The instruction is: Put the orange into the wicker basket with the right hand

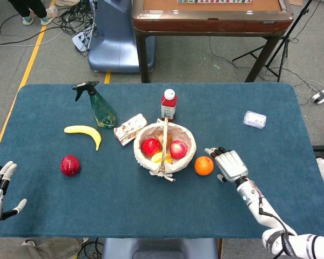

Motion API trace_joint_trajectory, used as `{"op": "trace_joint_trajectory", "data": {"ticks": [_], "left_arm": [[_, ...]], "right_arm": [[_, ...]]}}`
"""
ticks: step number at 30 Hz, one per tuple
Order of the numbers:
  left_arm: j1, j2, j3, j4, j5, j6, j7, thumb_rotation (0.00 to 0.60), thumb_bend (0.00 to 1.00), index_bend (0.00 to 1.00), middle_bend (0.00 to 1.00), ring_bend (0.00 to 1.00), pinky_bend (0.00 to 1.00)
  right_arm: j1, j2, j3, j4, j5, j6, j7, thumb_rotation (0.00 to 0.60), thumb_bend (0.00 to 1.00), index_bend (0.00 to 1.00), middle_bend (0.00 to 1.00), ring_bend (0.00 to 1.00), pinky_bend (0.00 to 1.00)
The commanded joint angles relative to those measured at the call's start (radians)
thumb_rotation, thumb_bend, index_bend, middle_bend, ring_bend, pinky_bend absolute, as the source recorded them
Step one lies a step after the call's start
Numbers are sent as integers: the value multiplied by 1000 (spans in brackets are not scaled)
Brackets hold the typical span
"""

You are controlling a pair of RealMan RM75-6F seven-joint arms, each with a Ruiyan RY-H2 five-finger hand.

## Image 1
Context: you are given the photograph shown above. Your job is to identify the black tripod stand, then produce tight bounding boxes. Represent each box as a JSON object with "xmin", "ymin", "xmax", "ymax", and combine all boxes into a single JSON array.
[{"xmin": 232, "ymin": 0, "xmax": 314, "ymax": 83}]

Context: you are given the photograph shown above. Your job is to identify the brown bread roll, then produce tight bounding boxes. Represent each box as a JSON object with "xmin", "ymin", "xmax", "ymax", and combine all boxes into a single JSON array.
[{"xmin": 154, "ymin": 131, "xmax": 173, "ymax": 150}]

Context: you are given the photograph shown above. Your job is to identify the pink red apple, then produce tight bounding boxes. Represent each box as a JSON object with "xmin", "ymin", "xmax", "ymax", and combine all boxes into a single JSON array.
[{"xmin": 170, "ymin": 140, "xmax": 188, "ymax": 160}]

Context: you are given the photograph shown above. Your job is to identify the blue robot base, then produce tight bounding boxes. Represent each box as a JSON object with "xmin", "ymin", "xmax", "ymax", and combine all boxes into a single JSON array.
[{"xmin": 87, "ymin": 0, "xmax": 156, "ymax": 73}]

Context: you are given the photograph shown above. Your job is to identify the person legs with sneakers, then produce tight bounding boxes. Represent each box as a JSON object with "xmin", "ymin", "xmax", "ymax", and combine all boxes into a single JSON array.
[{"xmin": 7, "ymin": 0, "xmax": 58, "ymax": 26}]

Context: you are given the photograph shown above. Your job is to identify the red juice bottle white cap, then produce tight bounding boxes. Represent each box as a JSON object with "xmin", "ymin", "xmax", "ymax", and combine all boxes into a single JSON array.
[{"xmin": 160, "ymin": 88, "xmax": 178, "ymax": 122}]

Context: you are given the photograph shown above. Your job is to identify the red white snack packet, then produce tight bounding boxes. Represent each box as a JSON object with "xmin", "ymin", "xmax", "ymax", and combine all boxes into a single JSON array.
[{"xmin": 113, "ymin": 113, "xmax": 149, "ymax": 147}]

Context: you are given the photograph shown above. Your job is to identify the orange fruit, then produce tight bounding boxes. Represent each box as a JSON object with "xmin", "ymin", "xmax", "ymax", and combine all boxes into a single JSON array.
[{"xmin": 194, "ymin": 155, "xmax": 214, "ymax": 176}]

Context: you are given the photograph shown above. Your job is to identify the white lined wicker basket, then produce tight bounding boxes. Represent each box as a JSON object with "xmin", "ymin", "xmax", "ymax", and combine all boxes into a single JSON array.
[{"xmin": 133, "ymin": 117, "xmax": 197, "ymax": 182}]

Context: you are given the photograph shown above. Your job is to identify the brown mahjong table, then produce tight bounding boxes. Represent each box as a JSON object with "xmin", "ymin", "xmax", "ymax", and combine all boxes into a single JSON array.
[{"xmin": 131, "ymin": 0, "xmax": 294, "ymax": 83}]

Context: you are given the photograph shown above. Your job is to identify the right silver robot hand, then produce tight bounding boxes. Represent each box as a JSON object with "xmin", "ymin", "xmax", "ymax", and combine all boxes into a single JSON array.
[{"xmin": 204, "ymin": 147, "xmax": 249, "ymax": 184}]

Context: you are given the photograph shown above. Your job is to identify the blue grey robot chest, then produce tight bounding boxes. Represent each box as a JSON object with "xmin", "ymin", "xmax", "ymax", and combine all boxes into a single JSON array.
[{"xmin": 101, "ymin": 237, "xmax": 219, "ymax": 259}]

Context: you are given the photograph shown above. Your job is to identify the grey cloth bundle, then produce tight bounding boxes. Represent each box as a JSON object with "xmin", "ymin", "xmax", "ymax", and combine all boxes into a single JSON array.
[{"xmin": 0, "ymin": 237, "xmax": 83, "ymax": 259}]

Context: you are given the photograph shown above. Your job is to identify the dark red apple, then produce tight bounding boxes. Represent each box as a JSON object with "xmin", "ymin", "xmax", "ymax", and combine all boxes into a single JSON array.
[{"xmin": 60, "ymin": 154, "xmax": 81, "ymax": 178}]

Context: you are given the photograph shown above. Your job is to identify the yellow fruit piece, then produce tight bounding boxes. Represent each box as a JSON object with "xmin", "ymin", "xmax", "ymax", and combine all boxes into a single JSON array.
[{"xmin": 151, "ymin": 152, "xmax": 173, "ymax": 165}]

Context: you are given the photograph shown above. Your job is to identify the blue table cloth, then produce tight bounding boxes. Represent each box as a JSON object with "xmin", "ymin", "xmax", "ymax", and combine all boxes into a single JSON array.
[{"xmin": 0, "ymin": 82, "xmax": 324, "ymax": 239}]

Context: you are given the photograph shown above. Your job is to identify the clear plastic small box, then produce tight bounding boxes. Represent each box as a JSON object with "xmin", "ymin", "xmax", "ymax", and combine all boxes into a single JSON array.
[{"xmin": 242, "ymin": 110, "xmax": 267, "ymax": 130}]

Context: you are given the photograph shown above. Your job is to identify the yellow banana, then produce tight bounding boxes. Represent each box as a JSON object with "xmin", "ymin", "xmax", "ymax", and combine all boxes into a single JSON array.
[{"xmin": 64, "ymin": 125, "xmax": 102, "ymax": 152}]

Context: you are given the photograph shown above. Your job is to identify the green spray bottle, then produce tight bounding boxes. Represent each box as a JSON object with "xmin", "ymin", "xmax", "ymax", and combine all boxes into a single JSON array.
[{"xmin": 71, "ymin": 81, "xmax": 118, "ymax": 130}]

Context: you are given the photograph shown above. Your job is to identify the tangled black floor cables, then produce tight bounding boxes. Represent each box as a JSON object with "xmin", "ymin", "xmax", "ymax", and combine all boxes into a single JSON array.
[{"xmin": 50, "ymin": 0, "xmax": 98, "ymax": 57}]

